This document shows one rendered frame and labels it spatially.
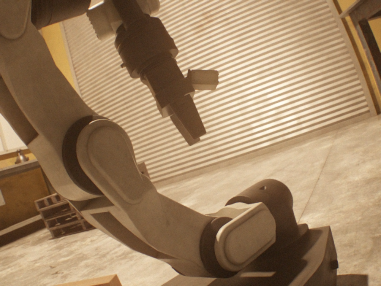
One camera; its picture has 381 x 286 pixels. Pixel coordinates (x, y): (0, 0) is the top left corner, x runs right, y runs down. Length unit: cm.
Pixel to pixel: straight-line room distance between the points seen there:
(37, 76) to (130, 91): 561
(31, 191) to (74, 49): 280
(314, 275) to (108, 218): 45
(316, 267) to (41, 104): 65
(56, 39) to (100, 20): 702
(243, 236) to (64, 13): 61
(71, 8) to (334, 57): 455
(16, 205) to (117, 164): 583
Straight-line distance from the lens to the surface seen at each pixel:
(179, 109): 52
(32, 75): 64
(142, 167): 465
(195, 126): 52
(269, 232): 87
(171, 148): 592
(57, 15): 77
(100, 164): 60
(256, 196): 94
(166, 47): 57
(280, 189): 100
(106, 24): 61
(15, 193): 644
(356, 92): 509
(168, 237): 72
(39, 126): 63
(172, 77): 55
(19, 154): 618
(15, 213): 636
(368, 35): 178
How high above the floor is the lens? 53
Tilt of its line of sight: level
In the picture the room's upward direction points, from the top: 20 degrees counter-clockwise
